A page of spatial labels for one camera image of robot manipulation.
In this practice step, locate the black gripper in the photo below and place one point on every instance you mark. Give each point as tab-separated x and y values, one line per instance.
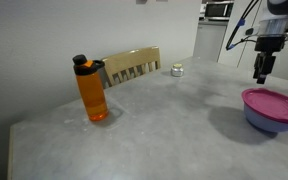
264	65

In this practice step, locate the pink plate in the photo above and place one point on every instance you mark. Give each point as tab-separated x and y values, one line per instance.
268	103

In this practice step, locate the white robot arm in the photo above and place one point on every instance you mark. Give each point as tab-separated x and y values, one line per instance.
274	21

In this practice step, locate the blue bowl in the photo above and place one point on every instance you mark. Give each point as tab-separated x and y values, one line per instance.
264	123

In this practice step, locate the microwave oven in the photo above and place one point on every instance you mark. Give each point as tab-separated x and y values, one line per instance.
219	10

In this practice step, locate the silver candle jar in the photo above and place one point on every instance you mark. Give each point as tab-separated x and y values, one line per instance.
177	70

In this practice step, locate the wooden chair behind table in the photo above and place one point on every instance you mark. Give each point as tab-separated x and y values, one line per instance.
131	64

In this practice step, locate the orange water bottle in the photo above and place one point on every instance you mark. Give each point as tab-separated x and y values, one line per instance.
90	86

